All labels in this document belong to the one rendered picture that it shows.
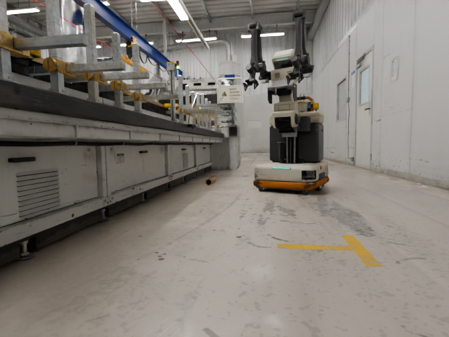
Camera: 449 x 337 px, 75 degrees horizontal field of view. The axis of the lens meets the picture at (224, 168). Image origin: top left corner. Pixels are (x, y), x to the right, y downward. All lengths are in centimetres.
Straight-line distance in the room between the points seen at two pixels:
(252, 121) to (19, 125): 1109
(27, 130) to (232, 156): 471
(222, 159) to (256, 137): 624
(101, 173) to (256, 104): 1041
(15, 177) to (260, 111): 1097
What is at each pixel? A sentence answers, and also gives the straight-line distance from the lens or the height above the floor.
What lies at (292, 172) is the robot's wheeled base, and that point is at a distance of 286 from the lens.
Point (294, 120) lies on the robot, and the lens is 292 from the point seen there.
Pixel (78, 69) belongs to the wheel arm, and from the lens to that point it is 138.
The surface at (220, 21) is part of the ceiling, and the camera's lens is 1170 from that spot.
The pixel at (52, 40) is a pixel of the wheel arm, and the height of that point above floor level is 83.
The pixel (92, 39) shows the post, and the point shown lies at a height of 99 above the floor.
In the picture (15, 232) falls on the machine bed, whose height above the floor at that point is 14.
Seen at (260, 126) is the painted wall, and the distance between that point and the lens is 1197.
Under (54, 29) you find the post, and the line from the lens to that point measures 142.
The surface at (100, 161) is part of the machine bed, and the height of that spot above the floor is 40.
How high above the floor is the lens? 49
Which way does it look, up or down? 5 degrees down
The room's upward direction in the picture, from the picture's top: 1 degrees counter-clockwise
